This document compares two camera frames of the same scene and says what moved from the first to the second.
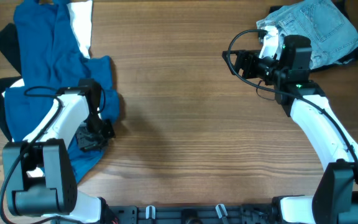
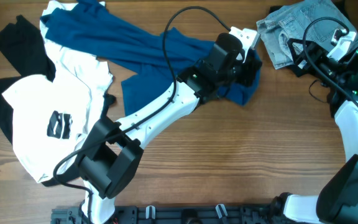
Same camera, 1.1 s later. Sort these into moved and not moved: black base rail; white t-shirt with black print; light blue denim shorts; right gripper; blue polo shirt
Moved: right gripper; white t-shirt with black print; blue polo shirt
Not moved: black base rail; light blue denim shorts
